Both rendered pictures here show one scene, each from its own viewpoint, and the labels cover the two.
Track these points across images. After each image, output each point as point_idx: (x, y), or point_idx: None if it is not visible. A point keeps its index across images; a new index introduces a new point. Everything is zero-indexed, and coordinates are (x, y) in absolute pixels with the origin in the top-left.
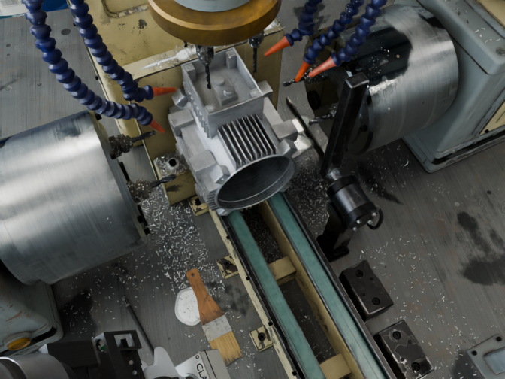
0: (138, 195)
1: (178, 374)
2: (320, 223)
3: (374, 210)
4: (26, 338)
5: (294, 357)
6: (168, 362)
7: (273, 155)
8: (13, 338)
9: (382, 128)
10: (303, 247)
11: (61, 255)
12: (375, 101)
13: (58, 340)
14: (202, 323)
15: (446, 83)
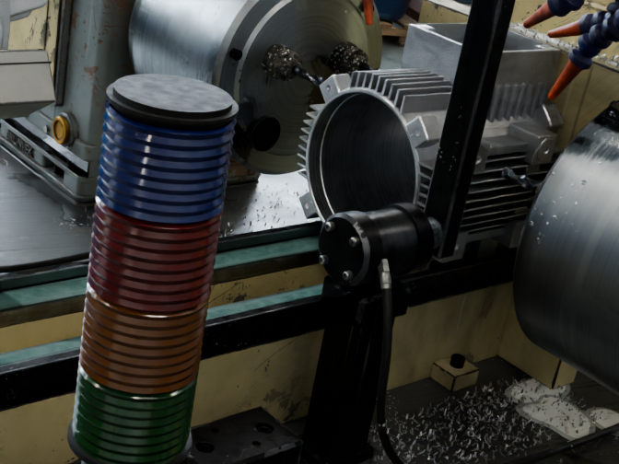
0: (273, 59)
1: (13, 12)
2: (381, 446)
3: (359, 232)
4: (68, 129)
5: (57, 269)
6: (29, 1)
7: (396, 108)
8: (65, 113)
9: (549, 217)
10: (281, 301)
11: (164, 11)
12: (576, 147)
13: (74, 201)
14: None
15: None
